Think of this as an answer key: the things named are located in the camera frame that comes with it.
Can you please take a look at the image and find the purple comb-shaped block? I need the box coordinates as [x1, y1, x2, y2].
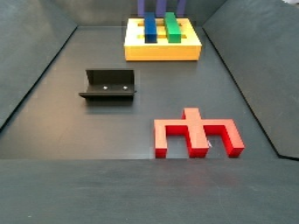
[137, 0, 187, 18]

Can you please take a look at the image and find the yellow slotted board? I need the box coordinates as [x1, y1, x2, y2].
[125, 18, 202, 61]

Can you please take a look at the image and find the red comb-shaped block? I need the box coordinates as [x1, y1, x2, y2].
[154, 108, 246, 158]

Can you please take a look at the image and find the green long bar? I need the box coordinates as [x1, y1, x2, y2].
[163, 12, 183, 43]

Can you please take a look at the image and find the blue long bar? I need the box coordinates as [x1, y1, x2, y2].
[145, 12, 158, 43]

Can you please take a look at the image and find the black angle bracket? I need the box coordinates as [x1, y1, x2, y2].
[79, 68, 137, 99]

